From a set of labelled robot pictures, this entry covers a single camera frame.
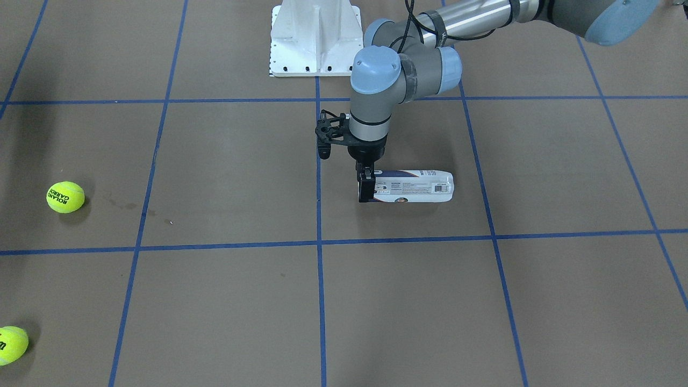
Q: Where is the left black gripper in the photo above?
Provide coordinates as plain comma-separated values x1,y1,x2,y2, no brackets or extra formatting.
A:
347,137,388,203

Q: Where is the clear tennis ball can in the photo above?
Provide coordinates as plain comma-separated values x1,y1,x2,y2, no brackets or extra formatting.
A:
371,170,454,203

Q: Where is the yellow tennis ball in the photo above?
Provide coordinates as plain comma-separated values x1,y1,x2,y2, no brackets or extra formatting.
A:
1,326,29,367
45,181,85,214

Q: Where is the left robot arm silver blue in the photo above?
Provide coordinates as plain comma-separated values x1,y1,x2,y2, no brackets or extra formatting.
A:
346,1,658,203

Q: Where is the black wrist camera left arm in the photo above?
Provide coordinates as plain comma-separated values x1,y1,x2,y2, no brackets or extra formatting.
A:
314,109,350,160

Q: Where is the white pedestal column base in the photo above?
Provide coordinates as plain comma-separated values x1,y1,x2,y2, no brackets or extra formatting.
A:
269,1,363,77

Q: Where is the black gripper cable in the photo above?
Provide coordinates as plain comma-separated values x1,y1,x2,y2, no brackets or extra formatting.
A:
397,0,498,54

